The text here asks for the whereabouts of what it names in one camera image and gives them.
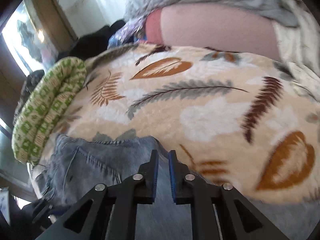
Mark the purple plastic bag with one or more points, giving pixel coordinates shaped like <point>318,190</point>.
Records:
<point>123,32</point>

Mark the leaf pattern fleece blanket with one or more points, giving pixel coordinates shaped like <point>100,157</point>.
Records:
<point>234,117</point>

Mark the wooden door frame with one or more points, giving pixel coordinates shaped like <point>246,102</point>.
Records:
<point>55,24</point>

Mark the white floral crumpled garment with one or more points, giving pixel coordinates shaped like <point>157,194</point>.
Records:
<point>299,49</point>

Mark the pink bolster cushion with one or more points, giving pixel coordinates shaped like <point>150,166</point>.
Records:
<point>219,27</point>

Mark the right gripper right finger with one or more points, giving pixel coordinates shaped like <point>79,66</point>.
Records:
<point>217,212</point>

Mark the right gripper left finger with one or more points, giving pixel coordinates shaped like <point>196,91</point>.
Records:
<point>108,211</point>

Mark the blue denim pants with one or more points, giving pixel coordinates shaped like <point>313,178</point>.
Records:
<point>76,166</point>

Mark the black clothing pile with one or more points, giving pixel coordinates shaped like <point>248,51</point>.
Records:
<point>93,44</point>

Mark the green white patterned quilt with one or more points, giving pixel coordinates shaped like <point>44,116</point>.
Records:
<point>44,108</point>

